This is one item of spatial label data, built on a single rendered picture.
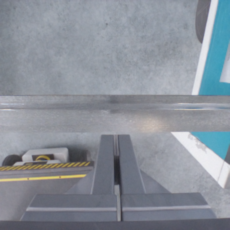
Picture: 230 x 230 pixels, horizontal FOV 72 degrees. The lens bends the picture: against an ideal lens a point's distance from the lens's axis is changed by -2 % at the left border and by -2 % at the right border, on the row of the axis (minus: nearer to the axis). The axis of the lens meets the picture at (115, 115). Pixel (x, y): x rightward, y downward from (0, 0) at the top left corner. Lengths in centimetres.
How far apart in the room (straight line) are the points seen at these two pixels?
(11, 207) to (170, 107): 100
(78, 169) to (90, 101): 60
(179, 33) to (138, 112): 88
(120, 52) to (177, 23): 36
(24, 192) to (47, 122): 76
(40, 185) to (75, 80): 61
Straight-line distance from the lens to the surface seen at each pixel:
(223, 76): 45
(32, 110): 28
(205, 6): 102
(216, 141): 44
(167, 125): 29
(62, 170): 86
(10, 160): 121
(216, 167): 44
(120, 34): 103
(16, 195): 105
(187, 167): 132
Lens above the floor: 101
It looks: 75 degrees down
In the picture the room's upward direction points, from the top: 176 degrees clockwise
